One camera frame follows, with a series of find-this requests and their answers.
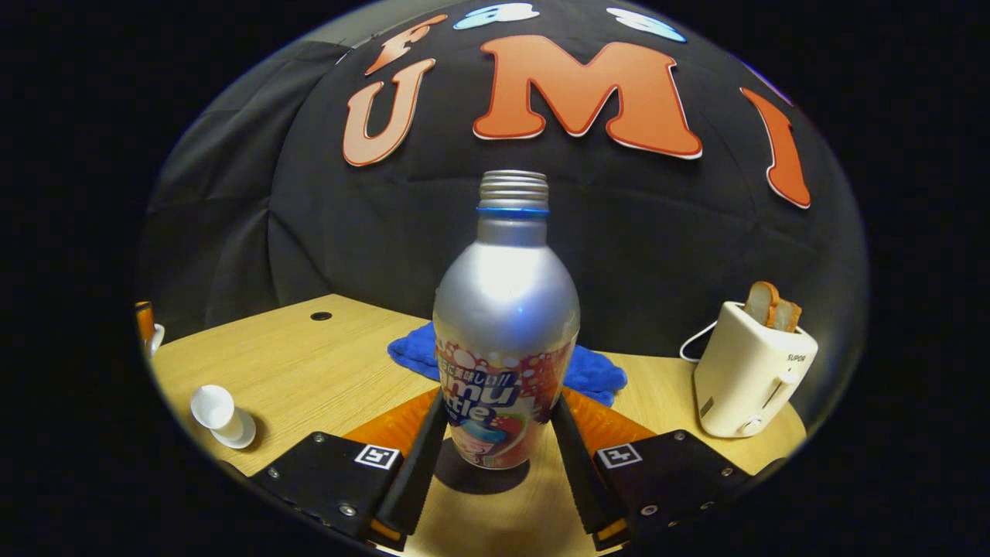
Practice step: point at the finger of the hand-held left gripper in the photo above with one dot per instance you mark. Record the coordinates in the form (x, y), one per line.
(145, 323)

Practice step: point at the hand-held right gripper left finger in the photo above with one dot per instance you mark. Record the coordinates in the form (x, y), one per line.
(421, 464)

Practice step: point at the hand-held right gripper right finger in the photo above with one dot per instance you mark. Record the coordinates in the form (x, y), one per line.
(576, 464)

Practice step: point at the white teacup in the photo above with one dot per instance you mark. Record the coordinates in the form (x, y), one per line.
(220, 414)

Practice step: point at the silver water bottle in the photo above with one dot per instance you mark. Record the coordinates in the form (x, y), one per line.
(506, 309)

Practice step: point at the blue towel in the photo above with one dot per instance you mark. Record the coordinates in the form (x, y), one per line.
(414, 352)

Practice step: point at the white toaster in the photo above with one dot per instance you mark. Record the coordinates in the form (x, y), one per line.
(746, 379)

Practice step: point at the black backdrop cloth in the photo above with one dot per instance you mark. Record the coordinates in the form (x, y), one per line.
(657, 247)

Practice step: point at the bread slice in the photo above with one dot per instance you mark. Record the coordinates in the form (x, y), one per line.
(787, 316)
(762, 302)

